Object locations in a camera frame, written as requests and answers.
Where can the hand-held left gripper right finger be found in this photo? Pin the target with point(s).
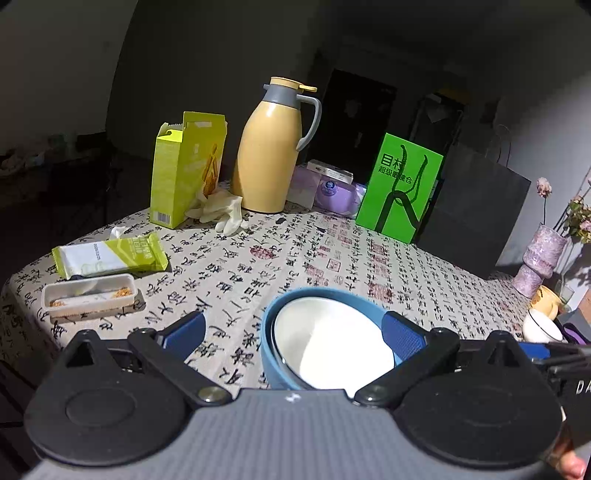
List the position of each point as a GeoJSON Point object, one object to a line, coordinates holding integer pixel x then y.
{"type": "Point", "coordinates": [401, 339]}

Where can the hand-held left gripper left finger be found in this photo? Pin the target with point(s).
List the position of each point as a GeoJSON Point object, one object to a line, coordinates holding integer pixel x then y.
{"type": "Point", "coordinates": [184, 330]}

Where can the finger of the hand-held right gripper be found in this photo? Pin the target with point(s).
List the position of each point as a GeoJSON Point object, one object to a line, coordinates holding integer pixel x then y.
{"type": "Point", "coordinates": [538, 350]}

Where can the white bowl with black rim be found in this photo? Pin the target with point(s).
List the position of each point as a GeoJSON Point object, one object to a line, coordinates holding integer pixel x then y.
{"type": "Point", "coordinates": [540, 325]}
{"type": "Point", "coordinates": [332, 341]}

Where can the blue bowl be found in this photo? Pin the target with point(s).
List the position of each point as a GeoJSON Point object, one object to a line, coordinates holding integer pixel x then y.
{"type": "Point", "coordinates": [270, 350]}

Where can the person's right hand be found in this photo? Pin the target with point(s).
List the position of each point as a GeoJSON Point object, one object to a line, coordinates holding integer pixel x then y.
{"type": "Point", "coordinates": [570, 464]}

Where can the purple and grey pouch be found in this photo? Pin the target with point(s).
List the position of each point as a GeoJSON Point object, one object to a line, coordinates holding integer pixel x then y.
{"type": "Point", "coordinates": [577, 332]}

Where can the yellow mug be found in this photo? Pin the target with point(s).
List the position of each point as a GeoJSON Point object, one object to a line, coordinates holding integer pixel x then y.
{"type": "Point", "coordinates": [547, 300]}

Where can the clear glass cup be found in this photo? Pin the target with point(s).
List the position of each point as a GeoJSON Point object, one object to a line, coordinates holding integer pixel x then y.
{"type": "Point", "coordinates": [565, 293]}

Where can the pink hard-shell case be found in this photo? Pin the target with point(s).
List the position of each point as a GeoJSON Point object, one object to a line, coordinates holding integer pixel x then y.
{"type": "Point", "coordinates": [585, 302]}

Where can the white plastic snack tray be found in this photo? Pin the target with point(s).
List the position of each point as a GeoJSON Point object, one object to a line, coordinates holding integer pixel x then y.
{"type": "Point", "coordinates": [92, 300]}

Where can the green and white snack packet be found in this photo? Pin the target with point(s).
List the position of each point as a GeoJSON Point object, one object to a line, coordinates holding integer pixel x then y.
{"type": "Point", "coordinates": [115, 256]}

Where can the purple ceramic vase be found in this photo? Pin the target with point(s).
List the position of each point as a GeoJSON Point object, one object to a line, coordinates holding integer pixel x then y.
{"type": "Point", "coordinates": [545, 249]}

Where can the calligraphy printed tablecloth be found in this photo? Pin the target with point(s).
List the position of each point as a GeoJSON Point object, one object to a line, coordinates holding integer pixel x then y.
{"type": "Point", "coordinates": [277, 258]}

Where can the crumpled white tissue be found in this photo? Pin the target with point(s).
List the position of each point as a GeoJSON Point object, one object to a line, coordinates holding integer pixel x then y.
{"type": "Point", "coordinates": [117, 233]}

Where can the white rubber gloves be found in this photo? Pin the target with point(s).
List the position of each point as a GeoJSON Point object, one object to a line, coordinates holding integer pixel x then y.
{"type": "Point", "coordinates": [226, 212]}

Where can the dark grey paper bag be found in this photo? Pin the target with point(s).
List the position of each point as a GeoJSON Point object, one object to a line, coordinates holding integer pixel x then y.
{"type": "Point", "coordinates": [471, 207]}

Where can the yellow-green snack box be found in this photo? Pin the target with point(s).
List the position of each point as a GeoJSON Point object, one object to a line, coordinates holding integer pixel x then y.
{"type": "Point", "coordinates": [184, 175]}

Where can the small white flat box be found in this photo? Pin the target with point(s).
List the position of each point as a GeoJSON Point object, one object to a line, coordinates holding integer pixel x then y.
{"type": "Point", "coordinates": [330, 170]}

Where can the yellow thermos jug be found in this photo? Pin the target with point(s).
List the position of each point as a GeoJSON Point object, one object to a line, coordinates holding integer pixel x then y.
{"type": "Point", "coordinates": [268, 161]}

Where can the green paper bag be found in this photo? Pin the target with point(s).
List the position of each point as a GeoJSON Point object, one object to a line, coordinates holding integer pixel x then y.
{"type": "Point", "coordinates": [391, 146]}

